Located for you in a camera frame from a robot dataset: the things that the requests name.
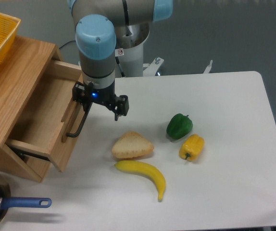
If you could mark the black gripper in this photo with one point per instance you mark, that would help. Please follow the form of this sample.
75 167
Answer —
86 94

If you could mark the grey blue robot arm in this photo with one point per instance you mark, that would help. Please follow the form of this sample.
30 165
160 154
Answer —
109 35

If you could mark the wooden drawer cabinet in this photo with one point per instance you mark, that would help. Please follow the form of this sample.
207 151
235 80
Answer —
20 72

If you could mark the triangular bread piece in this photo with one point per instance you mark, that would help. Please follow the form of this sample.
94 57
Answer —
131 145

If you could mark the yellow banana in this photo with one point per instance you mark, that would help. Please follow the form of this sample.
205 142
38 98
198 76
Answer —
146 170

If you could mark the green bell pepper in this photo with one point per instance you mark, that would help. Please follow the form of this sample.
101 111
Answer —
179 126

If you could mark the yellow bell pepper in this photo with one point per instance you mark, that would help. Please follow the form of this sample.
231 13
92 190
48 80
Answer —
192 148

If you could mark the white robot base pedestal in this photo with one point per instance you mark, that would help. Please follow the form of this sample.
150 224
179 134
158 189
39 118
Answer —
130 40

